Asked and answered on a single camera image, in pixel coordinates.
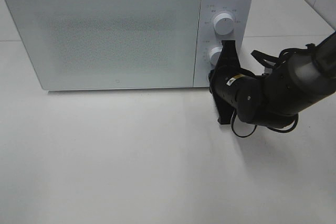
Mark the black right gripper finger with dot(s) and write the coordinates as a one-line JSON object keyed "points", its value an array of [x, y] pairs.
{"points": [[228, 53]]}

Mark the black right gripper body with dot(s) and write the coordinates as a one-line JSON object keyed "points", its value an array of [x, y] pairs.
{"points": [[226, 80]]}

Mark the white microwave door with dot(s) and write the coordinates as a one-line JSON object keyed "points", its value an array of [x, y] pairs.
{"points": [[109, 44]]}

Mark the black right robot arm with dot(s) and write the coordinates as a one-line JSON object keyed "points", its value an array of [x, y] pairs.
{"points": [[293, 81]]}

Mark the white microwave knob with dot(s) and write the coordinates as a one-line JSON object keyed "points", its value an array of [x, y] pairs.
{"points": [[214, 55], [223, 23]]}

